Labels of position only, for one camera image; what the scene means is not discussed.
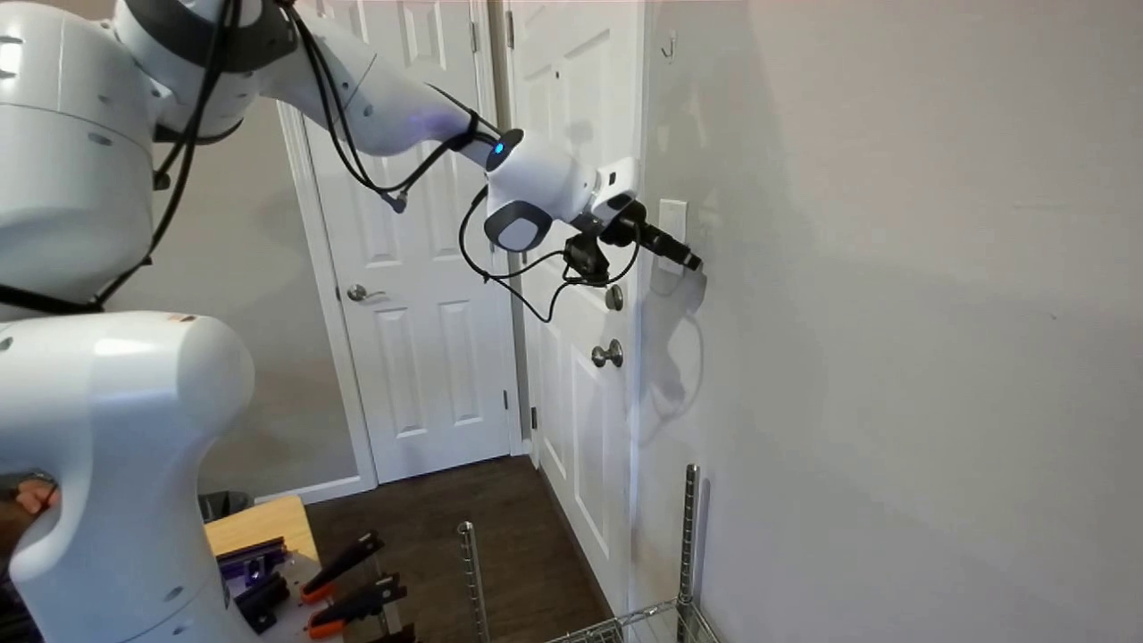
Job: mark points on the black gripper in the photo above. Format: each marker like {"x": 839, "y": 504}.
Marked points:
{"x": 622, "y": 220}

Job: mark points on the white wall light switch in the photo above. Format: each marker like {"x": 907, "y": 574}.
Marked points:
{"x": 672, "y": 220}

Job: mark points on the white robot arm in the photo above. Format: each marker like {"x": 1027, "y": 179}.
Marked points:
{"x": 120, "y": 406}

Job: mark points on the silver deadbolt lock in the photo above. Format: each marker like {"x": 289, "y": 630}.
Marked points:
{"x": 615, "y": 296}

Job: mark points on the silver door knob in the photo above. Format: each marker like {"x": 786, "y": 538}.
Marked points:
{"x": 610, "y": 354}

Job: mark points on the white entry door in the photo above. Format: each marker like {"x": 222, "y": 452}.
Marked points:
{"x": 578, "y": 81}

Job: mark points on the white interior closet door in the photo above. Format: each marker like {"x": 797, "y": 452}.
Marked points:
{"x": 429, "y": 340}

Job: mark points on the black orange clamp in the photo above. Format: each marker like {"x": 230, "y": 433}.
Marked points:
{"x": 333, "y": 614}
{"x": 351, "y": 555}

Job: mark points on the purple black clamp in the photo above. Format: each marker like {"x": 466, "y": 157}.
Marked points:
{"x": 255, "y": 580}

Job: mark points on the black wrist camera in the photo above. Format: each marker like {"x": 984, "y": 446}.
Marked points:
{"x": 588, "y": 259}

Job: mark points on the metal wire shoe rack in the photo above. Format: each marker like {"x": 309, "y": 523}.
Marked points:
{"x": 667, "y": 614}

